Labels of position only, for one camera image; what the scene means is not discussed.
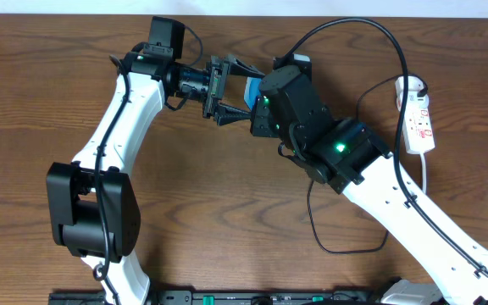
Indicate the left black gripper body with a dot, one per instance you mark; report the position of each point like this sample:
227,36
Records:
216,87

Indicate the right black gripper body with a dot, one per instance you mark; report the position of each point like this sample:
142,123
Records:
259,117

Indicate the white USB charger plug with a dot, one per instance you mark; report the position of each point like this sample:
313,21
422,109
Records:
414,100

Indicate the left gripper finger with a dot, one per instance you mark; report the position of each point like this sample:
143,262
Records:
239,68
226,114

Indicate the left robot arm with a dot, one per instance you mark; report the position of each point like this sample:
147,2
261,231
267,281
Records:
92,205

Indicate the white power strip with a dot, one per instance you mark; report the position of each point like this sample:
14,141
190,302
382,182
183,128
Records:
417,130

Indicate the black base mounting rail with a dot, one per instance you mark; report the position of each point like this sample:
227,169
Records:
252,298

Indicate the blue Samsung Galaxy smartphone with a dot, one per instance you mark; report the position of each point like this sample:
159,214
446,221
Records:
251,91

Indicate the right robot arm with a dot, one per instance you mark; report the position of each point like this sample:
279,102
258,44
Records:
349,157

